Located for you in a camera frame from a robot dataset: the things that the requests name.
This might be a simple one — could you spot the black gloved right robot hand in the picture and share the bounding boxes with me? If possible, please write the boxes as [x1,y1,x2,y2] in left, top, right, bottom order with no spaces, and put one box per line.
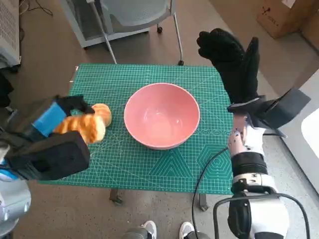
[196,28,261,105]

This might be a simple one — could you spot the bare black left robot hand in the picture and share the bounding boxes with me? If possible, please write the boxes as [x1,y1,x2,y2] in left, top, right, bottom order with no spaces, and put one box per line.
[7,94,96,140]

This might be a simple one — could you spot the long striped toy bread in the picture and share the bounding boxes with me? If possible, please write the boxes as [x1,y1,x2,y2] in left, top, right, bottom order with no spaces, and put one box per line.
[53,113,107,144]

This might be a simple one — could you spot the round toy bread bun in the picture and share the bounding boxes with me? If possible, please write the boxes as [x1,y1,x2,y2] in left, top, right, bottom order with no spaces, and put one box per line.
[91,103,112,126]

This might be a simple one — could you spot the pink bowl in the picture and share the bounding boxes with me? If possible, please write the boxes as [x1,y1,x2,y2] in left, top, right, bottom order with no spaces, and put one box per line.
[124,83,201,150]

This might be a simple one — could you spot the black office chair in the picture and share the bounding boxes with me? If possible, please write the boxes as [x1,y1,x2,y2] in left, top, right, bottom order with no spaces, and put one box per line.
[0,72,14,108]

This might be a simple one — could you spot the cardboard box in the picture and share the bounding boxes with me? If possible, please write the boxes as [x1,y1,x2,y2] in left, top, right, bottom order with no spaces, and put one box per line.
[256,0,319,39]

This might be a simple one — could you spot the white perforated computer case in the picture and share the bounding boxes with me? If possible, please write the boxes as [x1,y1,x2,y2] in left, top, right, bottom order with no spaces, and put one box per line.
[0,0,22,67]

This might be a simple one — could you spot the metal table leg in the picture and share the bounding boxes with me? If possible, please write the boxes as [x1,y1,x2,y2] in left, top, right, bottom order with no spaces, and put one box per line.
[109,189,123,205]
[198,194,209,211]

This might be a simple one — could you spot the green cutting mat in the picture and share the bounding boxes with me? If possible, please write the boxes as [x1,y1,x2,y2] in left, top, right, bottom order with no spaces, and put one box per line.
[37,63,236,196]

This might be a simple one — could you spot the grey mesh chair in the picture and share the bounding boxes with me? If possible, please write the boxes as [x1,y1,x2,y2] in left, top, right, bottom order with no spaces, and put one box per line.
[86,0,185,65]

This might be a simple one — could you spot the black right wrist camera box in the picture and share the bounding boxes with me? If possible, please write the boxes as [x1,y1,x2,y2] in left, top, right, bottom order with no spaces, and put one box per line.
[249,88,312,136]

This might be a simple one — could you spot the black floor cable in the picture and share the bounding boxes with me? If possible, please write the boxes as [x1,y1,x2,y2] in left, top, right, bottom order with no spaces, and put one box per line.
[32,0,54,17]

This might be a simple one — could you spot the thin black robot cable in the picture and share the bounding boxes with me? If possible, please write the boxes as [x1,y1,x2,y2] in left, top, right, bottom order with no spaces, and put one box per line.
[191,146,230,239]

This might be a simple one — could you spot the looped black robot cable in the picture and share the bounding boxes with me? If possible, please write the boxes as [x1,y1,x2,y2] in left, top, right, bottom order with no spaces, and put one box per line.
[213,193,311,239]

